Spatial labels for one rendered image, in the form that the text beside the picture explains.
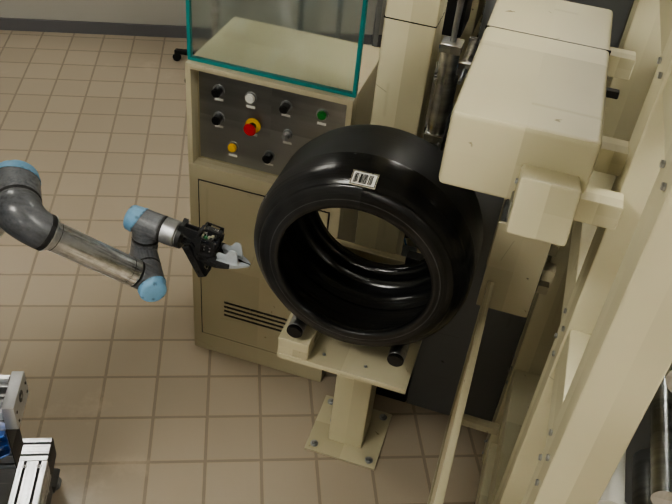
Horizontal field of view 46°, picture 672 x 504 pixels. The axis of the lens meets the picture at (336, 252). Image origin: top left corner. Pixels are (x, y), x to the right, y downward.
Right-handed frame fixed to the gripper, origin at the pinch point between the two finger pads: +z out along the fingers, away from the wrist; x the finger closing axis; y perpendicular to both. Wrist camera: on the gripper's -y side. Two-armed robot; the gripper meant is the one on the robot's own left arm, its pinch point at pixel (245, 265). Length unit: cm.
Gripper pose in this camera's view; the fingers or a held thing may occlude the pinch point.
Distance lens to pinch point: 219.3
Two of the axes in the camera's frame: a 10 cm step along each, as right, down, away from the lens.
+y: 2.0, -7.3, -6.5
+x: 2.9, -5.9, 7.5
